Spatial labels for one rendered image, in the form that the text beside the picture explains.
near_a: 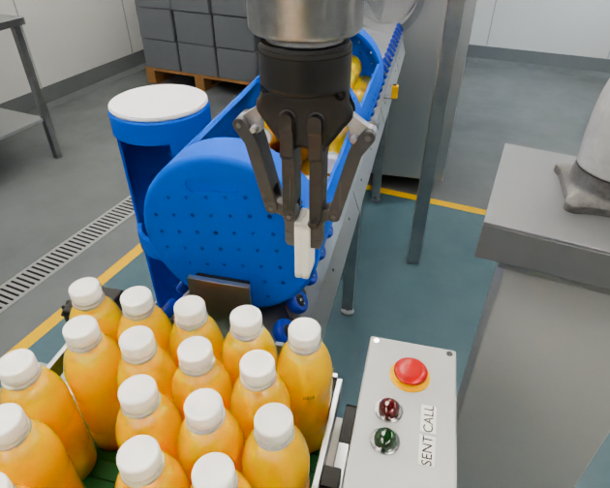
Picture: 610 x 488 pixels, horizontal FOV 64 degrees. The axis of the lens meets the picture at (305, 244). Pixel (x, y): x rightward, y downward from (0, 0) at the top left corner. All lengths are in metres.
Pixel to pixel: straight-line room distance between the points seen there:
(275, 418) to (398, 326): 1.69
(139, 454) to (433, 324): 1.81
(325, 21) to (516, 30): 5.50
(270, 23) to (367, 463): 0.39
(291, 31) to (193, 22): 4.30
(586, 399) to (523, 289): 0.30
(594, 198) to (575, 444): 0.58
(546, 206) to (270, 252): 0.51
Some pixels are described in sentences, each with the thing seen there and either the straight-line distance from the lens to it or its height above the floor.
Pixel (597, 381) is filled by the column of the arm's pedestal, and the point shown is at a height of 0.74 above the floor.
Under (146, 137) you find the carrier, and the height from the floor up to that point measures 0.99.
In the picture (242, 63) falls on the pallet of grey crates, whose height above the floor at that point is 0.30.
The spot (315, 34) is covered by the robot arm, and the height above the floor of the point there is 1.45.
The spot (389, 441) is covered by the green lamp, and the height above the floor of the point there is 1.11.
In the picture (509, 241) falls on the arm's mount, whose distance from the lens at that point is 0.89.
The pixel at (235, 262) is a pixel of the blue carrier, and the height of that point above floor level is 1.05.
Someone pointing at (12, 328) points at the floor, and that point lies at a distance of 2.46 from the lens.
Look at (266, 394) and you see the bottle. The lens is 0.56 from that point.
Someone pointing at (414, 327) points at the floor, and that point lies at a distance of 2.17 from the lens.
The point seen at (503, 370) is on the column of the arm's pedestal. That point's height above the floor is 0.69.
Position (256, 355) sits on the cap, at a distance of 0.56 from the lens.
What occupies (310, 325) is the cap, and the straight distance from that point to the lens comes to 0.59.
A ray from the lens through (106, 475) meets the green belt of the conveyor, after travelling 0.77.
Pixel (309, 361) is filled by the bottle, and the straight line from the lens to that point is 0.59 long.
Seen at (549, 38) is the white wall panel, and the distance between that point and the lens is 5.86.
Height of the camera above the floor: 1.53
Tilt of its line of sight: 36 degrees down
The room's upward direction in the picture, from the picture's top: straight up
